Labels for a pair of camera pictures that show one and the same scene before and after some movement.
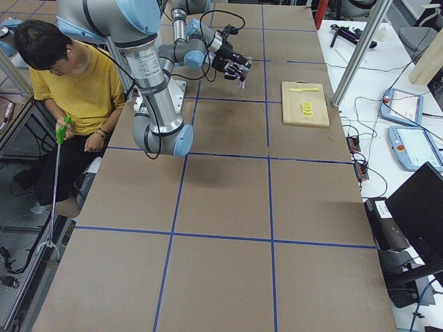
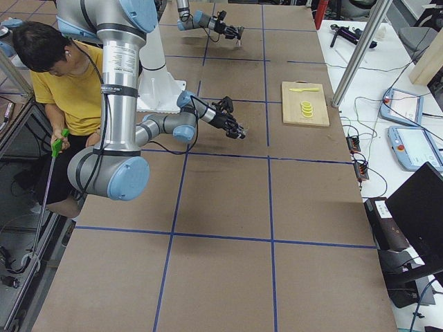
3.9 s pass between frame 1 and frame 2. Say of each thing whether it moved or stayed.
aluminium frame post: stayed
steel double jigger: moved
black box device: stayed
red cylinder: stayed
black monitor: stayed
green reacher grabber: moved
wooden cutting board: stayed
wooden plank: stayed
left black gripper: moved
